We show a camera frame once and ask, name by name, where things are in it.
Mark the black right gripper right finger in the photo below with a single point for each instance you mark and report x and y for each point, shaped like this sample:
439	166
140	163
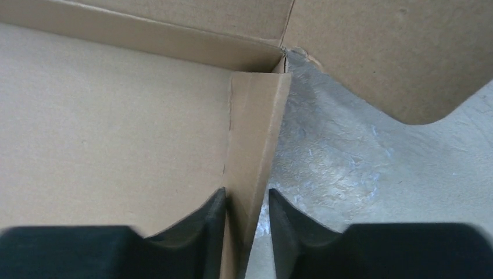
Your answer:
304	248

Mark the brown cardboard box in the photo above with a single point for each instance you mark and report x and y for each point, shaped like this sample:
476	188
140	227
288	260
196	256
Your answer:
133	113

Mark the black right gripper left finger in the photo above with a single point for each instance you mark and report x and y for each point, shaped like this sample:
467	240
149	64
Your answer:
191	248

